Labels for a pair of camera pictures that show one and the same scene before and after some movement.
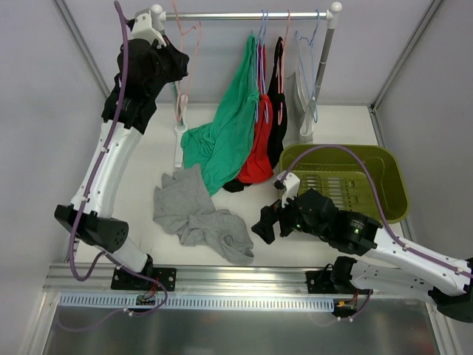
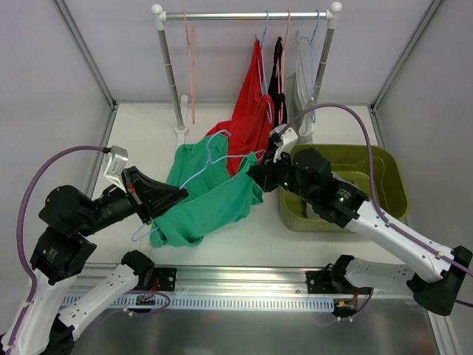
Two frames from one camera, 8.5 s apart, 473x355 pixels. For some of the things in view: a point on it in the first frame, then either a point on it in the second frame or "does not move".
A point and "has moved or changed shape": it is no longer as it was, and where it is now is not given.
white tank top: x=298 y=112 does not move
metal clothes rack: x=160 y=16 does not move
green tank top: x=221 y=147 to x=216 y=198
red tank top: x=259 y=166 has moved or changed shape
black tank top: x=277 y=92 does not move
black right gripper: x=282 y=217 to x=273 y=174
